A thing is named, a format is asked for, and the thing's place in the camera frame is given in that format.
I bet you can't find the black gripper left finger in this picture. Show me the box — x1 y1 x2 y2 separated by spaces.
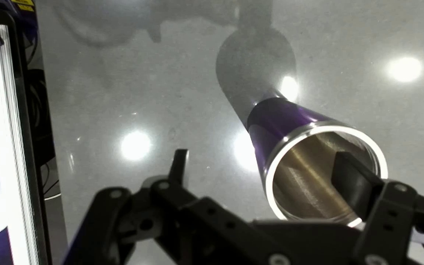
167 149 188 185

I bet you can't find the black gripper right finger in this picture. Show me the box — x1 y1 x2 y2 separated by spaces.
331 151 384 219

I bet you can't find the purple metal flask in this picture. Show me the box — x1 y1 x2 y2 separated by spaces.
245 97 388 227

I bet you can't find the aluminium rail frame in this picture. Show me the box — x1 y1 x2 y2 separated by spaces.
0 23 38 265

